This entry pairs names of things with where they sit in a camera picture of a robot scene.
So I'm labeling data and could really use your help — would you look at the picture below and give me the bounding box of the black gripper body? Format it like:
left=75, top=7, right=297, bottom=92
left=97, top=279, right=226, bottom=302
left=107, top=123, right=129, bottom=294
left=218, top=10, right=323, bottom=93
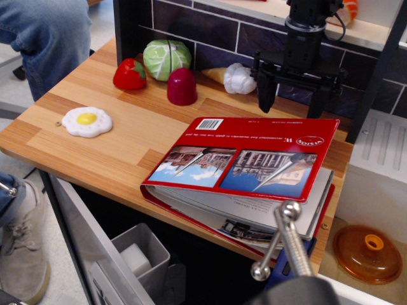
left=252, top=30, right=347, bottom=95

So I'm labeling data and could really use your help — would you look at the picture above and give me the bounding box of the blue jeans leg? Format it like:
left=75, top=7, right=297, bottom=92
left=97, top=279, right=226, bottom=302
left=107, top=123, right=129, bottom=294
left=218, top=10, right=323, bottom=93
left=1, top=1, right=92, bottom=100

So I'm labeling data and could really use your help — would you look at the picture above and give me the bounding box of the green toy cabbage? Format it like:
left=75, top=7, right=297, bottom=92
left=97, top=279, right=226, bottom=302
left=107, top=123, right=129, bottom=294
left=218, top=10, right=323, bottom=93
left=143, top=39, right=192, bottom=82

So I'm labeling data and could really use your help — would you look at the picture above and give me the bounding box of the red hardcover picture book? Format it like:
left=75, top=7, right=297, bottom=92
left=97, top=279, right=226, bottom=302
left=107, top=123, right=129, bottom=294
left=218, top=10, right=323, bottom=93
left=140, top=118, right=340, bottom=253

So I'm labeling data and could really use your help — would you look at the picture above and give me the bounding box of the wooden shelf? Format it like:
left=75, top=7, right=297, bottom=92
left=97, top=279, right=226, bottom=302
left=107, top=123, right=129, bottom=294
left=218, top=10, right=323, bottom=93
left=201, top=1, right=401, bottom=51

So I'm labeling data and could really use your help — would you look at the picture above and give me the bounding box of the white block in bin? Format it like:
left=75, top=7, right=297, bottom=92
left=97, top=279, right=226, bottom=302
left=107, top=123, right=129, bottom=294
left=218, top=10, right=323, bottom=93
left=120, top=243, right=152, bottom=277

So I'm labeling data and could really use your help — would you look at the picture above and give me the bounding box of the dark red toy onion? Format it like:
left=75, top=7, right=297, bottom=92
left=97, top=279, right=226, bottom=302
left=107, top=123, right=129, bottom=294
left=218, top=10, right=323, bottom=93
left=167, top=67, right=198, bottom=106

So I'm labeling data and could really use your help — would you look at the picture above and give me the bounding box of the grey plastic bin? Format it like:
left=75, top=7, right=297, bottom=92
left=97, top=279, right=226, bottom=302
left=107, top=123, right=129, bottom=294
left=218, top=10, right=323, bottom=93
left=112, top=223, right=170, bottom=299

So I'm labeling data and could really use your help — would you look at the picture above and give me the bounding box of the black shelf post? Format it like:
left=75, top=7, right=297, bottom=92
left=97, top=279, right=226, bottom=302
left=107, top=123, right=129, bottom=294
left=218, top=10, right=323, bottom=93
left=345, top=0, right=406, bottom=144

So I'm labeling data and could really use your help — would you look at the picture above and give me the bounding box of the red toy strawberry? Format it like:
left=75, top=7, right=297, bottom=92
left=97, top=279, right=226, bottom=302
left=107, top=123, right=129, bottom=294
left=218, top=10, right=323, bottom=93
left=113, top=58, right=147, bottom=90

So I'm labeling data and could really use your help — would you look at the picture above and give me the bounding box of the toy fried egg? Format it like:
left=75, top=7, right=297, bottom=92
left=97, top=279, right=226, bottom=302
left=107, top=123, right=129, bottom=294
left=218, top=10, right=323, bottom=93
left=62, top=107, right=113, bottom=138

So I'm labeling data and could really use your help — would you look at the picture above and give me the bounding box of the white toy ice cream cone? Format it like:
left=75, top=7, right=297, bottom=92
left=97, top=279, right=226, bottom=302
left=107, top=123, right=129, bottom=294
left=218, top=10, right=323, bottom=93
left=202, top=63, right=257, bottom=95

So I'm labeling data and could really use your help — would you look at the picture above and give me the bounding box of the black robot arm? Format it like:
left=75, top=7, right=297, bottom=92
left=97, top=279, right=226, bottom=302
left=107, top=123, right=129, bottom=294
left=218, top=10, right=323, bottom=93
left=251, top=1, right=347, bottom=118

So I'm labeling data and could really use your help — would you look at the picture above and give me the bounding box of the toy salmon sushi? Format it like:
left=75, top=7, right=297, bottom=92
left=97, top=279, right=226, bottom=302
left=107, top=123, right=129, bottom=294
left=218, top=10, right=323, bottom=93
left=327, top=0, right=358, bottom=27

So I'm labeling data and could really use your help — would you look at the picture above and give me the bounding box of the metal clamp screw handle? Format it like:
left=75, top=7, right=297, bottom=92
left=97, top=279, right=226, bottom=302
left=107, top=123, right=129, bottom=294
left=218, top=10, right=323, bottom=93
left=251, top=200, right=314, bottom=281

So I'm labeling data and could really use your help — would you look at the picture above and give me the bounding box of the orange transparent pot lid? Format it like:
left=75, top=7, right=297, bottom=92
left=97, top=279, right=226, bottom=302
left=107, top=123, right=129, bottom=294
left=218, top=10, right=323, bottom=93
left=333, top=226, right=403, bottom=285

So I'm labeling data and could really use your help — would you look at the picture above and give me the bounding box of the grey sneaker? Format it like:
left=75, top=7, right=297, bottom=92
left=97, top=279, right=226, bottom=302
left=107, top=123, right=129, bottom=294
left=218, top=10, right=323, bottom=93
left=1, top=180, right=50, bottom=304

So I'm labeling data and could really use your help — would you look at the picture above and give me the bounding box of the grey cabinet door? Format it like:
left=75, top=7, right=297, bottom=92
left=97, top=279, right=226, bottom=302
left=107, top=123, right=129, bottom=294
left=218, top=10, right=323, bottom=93
left=50, top=175, right=154, bottom=304

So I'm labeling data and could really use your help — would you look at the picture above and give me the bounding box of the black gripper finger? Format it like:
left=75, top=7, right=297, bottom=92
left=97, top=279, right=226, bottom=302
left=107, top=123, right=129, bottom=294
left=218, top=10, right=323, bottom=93
left=307, top=86, right=335, bottom=119
left=257, top=72, right=277, bottom=113

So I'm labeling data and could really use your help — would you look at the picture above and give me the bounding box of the blue clamp body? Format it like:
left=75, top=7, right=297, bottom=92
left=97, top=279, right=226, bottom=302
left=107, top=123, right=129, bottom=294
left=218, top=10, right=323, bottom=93
left=265, top=238, right=317, bottom=290

